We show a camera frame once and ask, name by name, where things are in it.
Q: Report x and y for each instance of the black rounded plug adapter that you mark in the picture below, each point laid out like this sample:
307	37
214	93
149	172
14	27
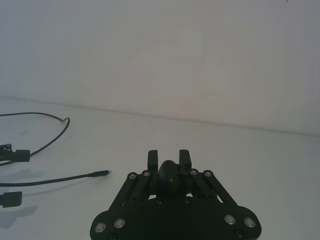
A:
170	180

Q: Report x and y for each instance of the black flat plug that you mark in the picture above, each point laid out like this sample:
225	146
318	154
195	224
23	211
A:
11	199

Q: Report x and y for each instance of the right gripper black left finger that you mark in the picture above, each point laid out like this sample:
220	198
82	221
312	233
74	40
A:
136	190

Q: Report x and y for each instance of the white table cloth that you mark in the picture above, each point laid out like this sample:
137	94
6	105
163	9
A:
225	145

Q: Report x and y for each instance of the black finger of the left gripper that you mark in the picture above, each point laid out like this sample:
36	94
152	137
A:
6	148

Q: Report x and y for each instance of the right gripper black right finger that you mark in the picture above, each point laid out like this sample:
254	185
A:
205	187

